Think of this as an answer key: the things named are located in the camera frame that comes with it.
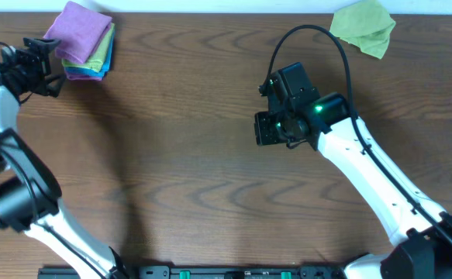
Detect black cable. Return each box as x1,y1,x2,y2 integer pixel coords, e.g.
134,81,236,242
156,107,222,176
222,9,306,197
0,38,106,279
262,24,452,272

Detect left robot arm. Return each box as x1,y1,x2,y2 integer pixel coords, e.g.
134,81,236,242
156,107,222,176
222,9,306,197
0,38,130,278

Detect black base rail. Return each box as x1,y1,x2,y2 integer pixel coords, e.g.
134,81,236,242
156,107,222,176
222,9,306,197
36,264,366,279

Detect folded blue cloth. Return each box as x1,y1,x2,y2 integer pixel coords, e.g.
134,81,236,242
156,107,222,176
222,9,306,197
62,31,115,81

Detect left black cable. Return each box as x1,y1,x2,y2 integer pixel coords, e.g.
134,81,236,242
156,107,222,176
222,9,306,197
0,38,106,279

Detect folded green cloth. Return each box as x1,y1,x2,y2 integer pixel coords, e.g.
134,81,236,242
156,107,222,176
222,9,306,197
62,23,115,74

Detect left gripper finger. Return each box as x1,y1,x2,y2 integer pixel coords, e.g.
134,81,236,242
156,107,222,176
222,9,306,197
45,74,66,98
23,37,61,54

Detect purple microfiber cloth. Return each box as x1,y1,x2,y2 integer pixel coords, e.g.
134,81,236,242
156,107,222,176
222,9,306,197
43,1,112,64

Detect crumpled green cloth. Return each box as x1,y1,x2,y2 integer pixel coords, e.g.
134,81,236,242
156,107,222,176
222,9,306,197
330,0,396,59

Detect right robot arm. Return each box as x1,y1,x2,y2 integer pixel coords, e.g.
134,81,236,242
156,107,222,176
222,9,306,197
255,91,452,278

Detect folded purple cloth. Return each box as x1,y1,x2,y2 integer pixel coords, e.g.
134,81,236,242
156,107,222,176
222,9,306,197
65,71,103,81

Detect right black cable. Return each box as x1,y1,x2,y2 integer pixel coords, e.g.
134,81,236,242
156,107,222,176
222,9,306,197
262,24,452,272

